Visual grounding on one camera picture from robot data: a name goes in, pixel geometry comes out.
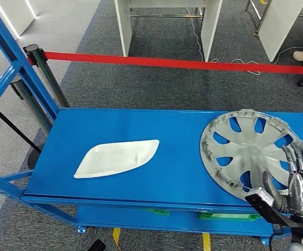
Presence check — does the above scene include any yellow tape square outline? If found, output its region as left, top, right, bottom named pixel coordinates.
left=112, top=227, right=212, bottom=251

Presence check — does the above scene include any white plinth with light strip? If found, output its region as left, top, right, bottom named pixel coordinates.
left=0, top=0, right=40, bottom=45

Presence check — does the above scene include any white curved plastic part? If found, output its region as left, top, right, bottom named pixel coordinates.
left=73, top=139, right=161, bottom=180

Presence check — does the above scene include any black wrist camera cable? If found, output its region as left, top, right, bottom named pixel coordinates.
left=267, top=224, right=285, bottom=247

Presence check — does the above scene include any red barrier belt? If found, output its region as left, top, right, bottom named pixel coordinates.
left=27, top=51, right=303, bottom=76

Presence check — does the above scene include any green plastic crate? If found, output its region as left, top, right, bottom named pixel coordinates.
left=199, top=212, right=262, bottom=222
left=144, top=209, right=171, bottom=218

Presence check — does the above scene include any blue metal shelf rack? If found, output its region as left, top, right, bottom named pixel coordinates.
left=0, top=0, right=303, bottom=247

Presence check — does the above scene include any silver wheel hubcap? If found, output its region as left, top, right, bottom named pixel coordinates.
left=200, top=109, right=303, bottom=202

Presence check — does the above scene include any white floor cable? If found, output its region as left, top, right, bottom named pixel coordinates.
left=273, top=47, right=303, bottom=65
left=185, top=7, right=262, bottom=76

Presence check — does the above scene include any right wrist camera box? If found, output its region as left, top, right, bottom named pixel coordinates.
left=245, top=187, right=300, bottom=229

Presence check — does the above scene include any chrome barrier stanchion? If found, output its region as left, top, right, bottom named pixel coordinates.
left=11, top=78, right=54, bottom=136
left=23, top=44, right=71, bottom=109

